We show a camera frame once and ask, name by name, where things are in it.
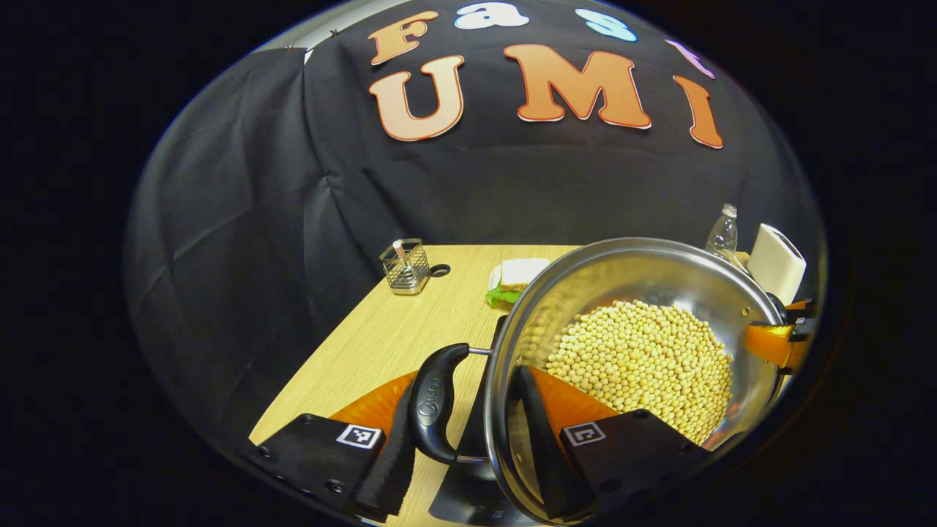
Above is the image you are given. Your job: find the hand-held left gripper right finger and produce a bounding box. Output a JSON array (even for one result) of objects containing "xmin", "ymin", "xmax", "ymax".
[{"xmin": 516, "ymin": 364, "xmax": 712, "ymax": 523}]

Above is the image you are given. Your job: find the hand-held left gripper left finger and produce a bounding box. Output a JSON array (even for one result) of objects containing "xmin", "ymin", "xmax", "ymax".
[{"xmin": 245, "ymin": 370, "xmax": 419, "ymax": 525}]

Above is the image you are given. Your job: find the black induction cooktop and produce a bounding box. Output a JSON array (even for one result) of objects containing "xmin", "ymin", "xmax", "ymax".
[{"xmin": 428, "ymin": 315, "xmax": 547, "ymax": 527}]

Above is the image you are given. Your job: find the pile of soybeans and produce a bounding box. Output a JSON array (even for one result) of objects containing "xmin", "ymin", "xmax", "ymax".
[{"xmin": 545, "ymin": 298, "xmax": 735, "ymax": 446}]

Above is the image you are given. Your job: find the stainless steel pot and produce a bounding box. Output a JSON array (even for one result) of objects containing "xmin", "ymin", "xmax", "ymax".
[{"xmin": 407, "ymin": 236, "xmax": 791, "ymax": 527}]

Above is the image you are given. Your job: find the white toaster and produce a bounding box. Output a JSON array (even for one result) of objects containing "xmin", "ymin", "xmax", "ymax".
[{"xmin": 746, "ymin": 223, "xmax": 808, "ymax": 307}]

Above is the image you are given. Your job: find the clear plastic water bottle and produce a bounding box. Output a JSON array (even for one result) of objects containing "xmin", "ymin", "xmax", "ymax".
[{"xmin": 703, "ymin": 202, "xmax": 739, "ymax": 269}]

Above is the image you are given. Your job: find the sandwich with lettuce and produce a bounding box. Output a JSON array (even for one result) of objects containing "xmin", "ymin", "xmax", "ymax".
[{"xmin": 484, "ymin": 257, "xmax": 552, "ymax": 309}]

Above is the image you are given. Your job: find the black backdrop cloth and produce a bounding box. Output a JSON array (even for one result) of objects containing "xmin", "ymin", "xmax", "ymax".
[{"xmin": 123, "ymin": 0, "xmax": 828, "ymax": 469}]

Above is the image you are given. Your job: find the row of cloth clips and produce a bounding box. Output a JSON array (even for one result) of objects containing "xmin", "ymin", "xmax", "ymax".
[{"xmin": 283, "ymin": 27, "xmax": 342, "ymax": 54}]

